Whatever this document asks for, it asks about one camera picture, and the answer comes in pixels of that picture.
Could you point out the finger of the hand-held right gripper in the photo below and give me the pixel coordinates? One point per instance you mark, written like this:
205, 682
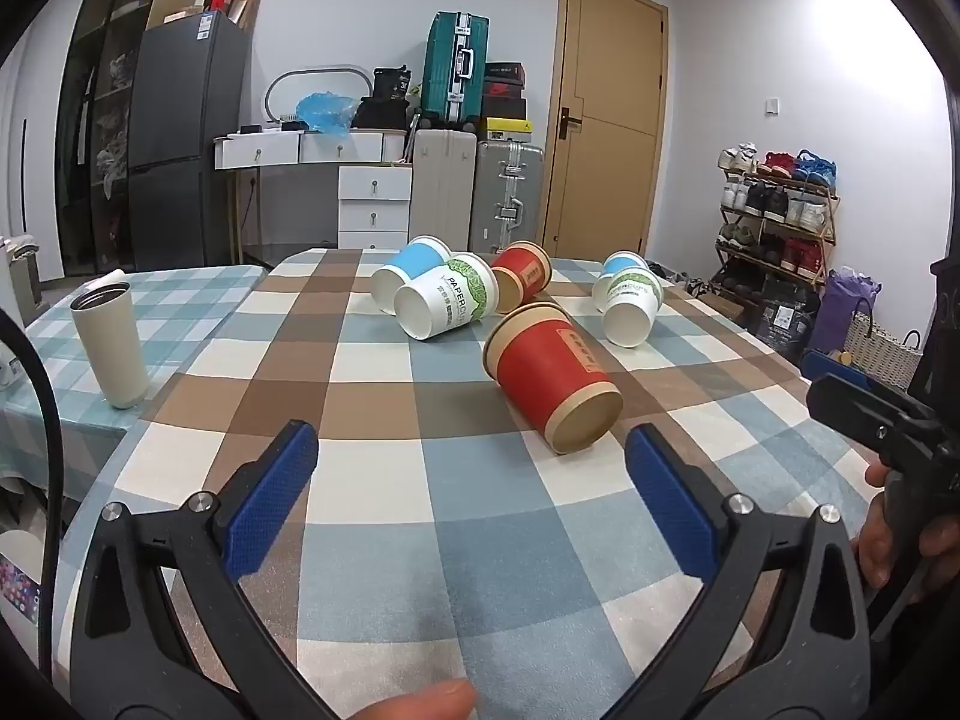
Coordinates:
862, 409

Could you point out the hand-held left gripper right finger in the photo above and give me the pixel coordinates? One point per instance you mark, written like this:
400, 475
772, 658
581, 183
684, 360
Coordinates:
671, 510

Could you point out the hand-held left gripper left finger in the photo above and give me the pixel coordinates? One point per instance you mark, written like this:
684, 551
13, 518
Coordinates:
274, 495

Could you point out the large red paper cup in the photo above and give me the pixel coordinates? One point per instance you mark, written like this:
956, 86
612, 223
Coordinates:
555, 367

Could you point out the white green paper cup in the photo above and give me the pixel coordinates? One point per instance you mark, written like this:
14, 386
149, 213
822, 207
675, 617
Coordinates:
450, 296
634, 307

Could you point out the blue paper cup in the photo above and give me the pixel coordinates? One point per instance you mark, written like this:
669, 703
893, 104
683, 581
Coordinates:
409, 262
622, 264

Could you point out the small red paper cup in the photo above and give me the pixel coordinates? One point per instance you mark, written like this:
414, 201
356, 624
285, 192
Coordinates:
527, 270

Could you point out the person's right hand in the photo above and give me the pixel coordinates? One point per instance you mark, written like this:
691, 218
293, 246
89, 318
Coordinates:
870, 547

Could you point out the woven basket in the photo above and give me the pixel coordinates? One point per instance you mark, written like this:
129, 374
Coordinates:
881, 349

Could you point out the purple bag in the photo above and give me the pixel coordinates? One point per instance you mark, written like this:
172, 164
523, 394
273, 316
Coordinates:
844, 307

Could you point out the black printed shopping bag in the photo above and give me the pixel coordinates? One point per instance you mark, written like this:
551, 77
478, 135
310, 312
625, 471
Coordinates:
784, 322

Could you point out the teal white checked tablecloth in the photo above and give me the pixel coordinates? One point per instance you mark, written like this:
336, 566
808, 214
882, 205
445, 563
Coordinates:
180, 307

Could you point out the shoe rack with shoes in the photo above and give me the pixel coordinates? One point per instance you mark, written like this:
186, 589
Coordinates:
776, 217

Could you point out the white insulated tumbler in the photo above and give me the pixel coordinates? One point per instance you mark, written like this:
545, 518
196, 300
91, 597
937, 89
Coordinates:
109, 345

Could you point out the smartphone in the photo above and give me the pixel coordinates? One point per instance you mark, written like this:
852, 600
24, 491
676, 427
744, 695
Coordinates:
16, 589

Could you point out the white dressing table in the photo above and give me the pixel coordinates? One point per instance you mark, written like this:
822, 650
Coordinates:
360, 180

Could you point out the white appliance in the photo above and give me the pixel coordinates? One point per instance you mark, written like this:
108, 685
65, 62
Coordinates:
21, 270

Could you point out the white suitcase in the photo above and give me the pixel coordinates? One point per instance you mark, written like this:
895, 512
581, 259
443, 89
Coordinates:
444, 191

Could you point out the silver suitcase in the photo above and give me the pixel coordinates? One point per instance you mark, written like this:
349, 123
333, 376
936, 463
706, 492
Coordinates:
506, 195

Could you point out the grey refrigerator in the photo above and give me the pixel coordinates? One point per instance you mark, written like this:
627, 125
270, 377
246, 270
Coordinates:
184, 142

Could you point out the blue plastic bag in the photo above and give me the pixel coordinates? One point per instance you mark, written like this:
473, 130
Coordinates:
326, 112

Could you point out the wooden door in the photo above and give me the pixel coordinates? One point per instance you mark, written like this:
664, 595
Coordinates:
607, 112

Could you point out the oval white-framed mirror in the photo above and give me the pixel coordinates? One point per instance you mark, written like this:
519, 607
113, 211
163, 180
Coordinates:
319, 82

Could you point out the black glass-door cabinet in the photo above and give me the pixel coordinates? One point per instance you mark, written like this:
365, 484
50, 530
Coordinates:
97, 112

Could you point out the stack of shoe boxes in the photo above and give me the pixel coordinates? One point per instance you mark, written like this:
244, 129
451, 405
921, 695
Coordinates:
504, 101

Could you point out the teal suitcase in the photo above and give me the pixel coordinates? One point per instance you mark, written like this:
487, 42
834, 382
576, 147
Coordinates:
454, 67

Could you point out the cardboard boxes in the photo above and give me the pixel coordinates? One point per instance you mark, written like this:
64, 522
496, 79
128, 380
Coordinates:
232, 4

